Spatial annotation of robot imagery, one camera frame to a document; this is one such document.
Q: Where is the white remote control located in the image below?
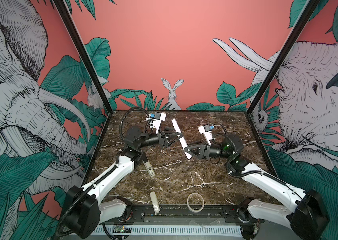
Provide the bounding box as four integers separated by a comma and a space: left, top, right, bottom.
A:
171, 119, 192, 160

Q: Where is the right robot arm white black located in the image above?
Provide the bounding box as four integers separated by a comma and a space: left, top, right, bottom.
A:
181, 134, 330, 240

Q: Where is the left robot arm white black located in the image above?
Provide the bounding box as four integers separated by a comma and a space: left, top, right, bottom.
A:
55, 126, 183, 239

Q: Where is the white remote battery cover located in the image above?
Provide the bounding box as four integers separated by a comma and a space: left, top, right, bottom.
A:
150, 191, 161, 215

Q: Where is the black white marker pen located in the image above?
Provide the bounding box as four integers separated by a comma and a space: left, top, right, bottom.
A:
143, 156, 156, 178

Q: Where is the white ventilation grille strip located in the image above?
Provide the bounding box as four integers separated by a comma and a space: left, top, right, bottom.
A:
106, 225, 242, 237

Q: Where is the small circuit board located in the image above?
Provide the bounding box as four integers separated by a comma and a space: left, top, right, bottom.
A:
113, 225, 132, 235

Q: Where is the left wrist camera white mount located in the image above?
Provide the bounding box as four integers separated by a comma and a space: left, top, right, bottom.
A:
146, 112, 167, 134

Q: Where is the black corrugated cable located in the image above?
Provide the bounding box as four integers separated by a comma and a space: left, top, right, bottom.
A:
118, 107, 150, 140

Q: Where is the tape roll ring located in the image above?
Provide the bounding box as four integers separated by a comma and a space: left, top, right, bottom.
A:
186, 192, 205, 214

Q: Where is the black front mounting rail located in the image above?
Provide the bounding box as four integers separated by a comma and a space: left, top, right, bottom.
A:
120, 204, 265, 224

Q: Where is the left black frame post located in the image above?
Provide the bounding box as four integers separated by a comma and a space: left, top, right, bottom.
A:
53, 0, 113, 114

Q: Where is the black frame post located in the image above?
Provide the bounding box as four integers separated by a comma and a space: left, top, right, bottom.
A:
53, 0, 113, 114
246, 0, 320, 115

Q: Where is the right black frame post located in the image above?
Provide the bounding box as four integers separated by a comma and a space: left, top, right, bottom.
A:
246, 0, 320, 115

